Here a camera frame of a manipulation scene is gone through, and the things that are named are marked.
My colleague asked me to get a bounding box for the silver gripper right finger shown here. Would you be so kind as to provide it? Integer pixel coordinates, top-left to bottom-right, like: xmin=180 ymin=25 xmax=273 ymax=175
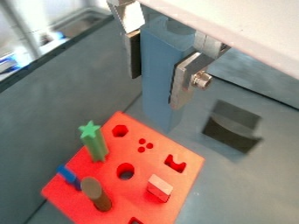
xmin=169 ymin=31 xmax=229 ymax=109

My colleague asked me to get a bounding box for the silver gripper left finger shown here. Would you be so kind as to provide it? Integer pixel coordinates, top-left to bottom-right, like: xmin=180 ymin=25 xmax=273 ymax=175
xmin=106 ymin=0 xmax=145 ymax=79

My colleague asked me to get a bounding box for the red wooden peg board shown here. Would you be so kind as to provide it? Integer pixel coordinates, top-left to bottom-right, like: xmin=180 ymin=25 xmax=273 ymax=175
xmin=41 ymin=112 xmax=204 ymax=224

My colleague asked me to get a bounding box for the black curved holder stand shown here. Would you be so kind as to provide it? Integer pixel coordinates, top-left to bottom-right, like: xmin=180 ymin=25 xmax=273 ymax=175
xmin=201 ymin=100 xmax=261 ymax=153

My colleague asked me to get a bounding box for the green star peg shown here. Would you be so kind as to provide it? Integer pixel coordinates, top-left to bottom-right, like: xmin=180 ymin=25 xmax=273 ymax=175
xmin=78 ymin=121 xmax=108 ymax=162

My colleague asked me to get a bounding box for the red square peg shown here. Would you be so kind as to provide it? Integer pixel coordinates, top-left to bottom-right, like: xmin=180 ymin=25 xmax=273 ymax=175
xmin=146 ymin=174 xmax=173 ymax=203

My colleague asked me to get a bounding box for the brown cylinder peg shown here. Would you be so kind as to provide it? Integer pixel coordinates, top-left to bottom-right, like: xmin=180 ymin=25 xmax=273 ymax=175
xmin=80 ymin=177 xmax=112 ymax=212

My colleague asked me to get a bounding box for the blue oval peg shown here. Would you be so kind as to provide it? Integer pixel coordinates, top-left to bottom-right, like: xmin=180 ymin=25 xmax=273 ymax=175
xmin=57 ymin=165 xmax=80 ymax=191

